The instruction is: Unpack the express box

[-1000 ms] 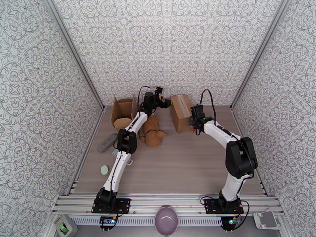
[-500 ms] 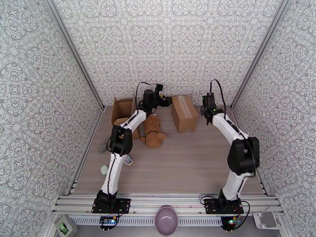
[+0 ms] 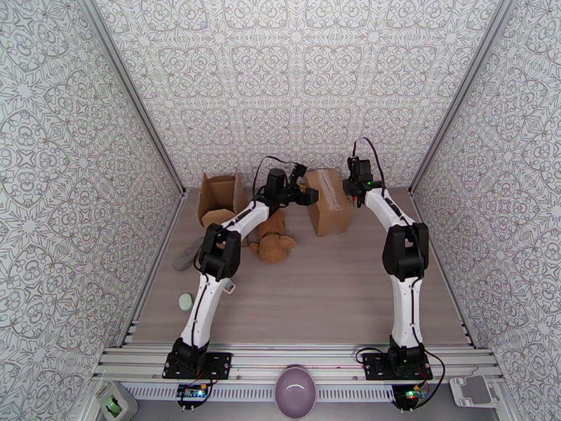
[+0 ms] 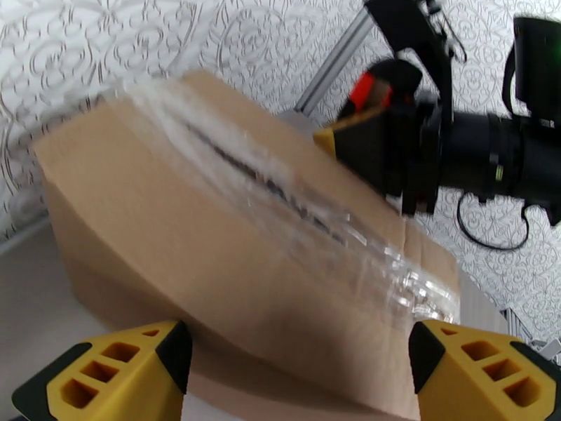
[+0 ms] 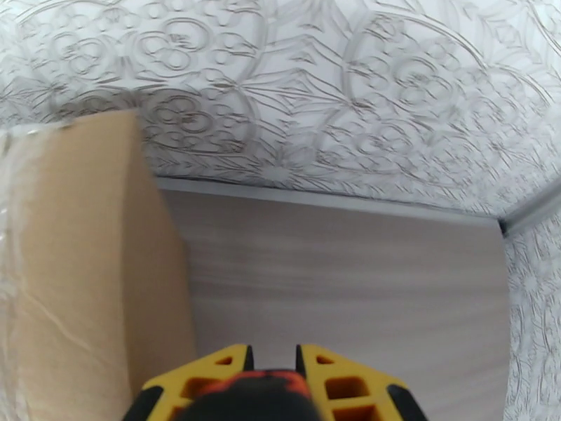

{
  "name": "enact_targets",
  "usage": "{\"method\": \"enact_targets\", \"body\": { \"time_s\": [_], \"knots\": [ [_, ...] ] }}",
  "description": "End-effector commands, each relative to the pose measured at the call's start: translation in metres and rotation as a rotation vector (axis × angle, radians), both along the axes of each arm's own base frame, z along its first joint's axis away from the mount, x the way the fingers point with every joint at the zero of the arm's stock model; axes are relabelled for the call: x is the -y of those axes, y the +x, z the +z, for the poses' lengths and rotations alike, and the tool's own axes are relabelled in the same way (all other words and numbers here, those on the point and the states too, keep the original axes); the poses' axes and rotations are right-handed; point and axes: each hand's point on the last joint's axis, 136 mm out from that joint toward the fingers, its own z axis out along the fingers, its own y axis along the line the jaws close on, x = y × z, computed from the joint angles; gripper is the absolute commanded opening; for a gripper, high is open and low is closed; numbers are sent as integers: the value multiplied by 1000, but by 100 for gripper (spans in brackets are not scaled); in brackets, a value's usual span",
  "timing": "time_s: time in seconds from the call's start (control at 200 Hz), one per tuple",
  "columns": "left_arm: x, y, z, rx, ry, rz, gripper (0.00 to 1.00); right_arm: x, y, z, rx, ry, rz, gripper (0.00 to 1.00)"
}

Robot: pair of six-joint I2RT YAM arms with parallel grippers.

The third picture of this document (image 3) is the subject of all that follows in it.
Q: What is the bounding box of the brown taped cardboard box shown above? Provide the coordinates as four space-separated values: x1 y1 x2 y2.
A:
304 168 353 237
196 169 248 230

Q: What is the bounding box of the brown plush teddy bear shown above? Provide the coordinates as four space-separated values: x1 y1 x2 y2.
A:
247 209 297 264

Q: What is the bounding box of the purple bowl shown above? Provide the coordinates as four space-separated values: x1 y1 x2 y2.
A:
274 364 318 421

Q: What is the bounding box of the white plastic stand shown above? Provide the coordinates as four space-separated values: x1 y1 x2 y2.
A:
449 375 499 408

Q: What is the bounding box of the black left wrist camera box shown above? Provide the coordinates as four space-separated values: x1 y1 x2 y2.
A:
287 163 309 185

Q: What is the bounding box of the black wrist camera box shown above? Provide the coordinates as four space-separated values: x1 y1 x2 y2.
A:
346 156 374 180
287 163 309 185

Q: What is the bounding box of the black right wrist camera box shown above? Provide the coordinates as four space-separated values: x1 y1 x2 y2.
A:
346 156 374 180

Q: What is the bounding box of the aluminium corner post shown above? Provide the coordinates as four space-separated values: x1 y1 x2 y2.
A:
75 0 187 196
408 0 515 195

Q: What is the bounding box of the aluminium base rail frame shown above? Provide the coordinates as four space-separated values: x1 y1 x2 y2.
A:
92 342 503 383

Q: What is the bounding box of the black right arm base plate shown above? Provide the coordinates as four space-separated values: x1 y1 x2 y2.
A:
363 352 434 381

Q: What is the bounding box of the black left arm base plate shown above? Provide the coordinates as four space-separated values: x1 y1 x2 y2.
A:
162 352 234 381

